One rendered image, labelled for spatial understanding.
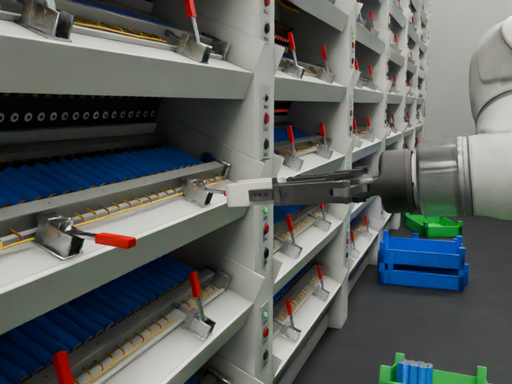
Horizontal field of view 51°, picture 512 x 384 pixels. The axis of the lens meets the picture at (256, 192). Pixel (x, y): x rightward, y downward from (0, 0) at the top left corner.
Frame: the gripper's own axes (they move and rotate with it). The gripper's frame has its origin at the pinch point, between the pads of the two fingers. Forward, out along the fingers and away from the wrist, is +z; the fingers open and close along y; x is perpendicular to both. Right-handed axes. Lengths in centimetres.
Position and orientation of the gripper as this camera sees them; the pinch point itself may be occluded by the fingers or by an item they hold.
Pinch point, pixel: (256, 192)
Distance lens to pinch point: 69.7
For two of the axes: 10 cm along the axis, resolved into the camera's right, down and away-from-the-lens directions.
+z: -9.2, 0.7, 3.8
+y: 3.7, -1.5, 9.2
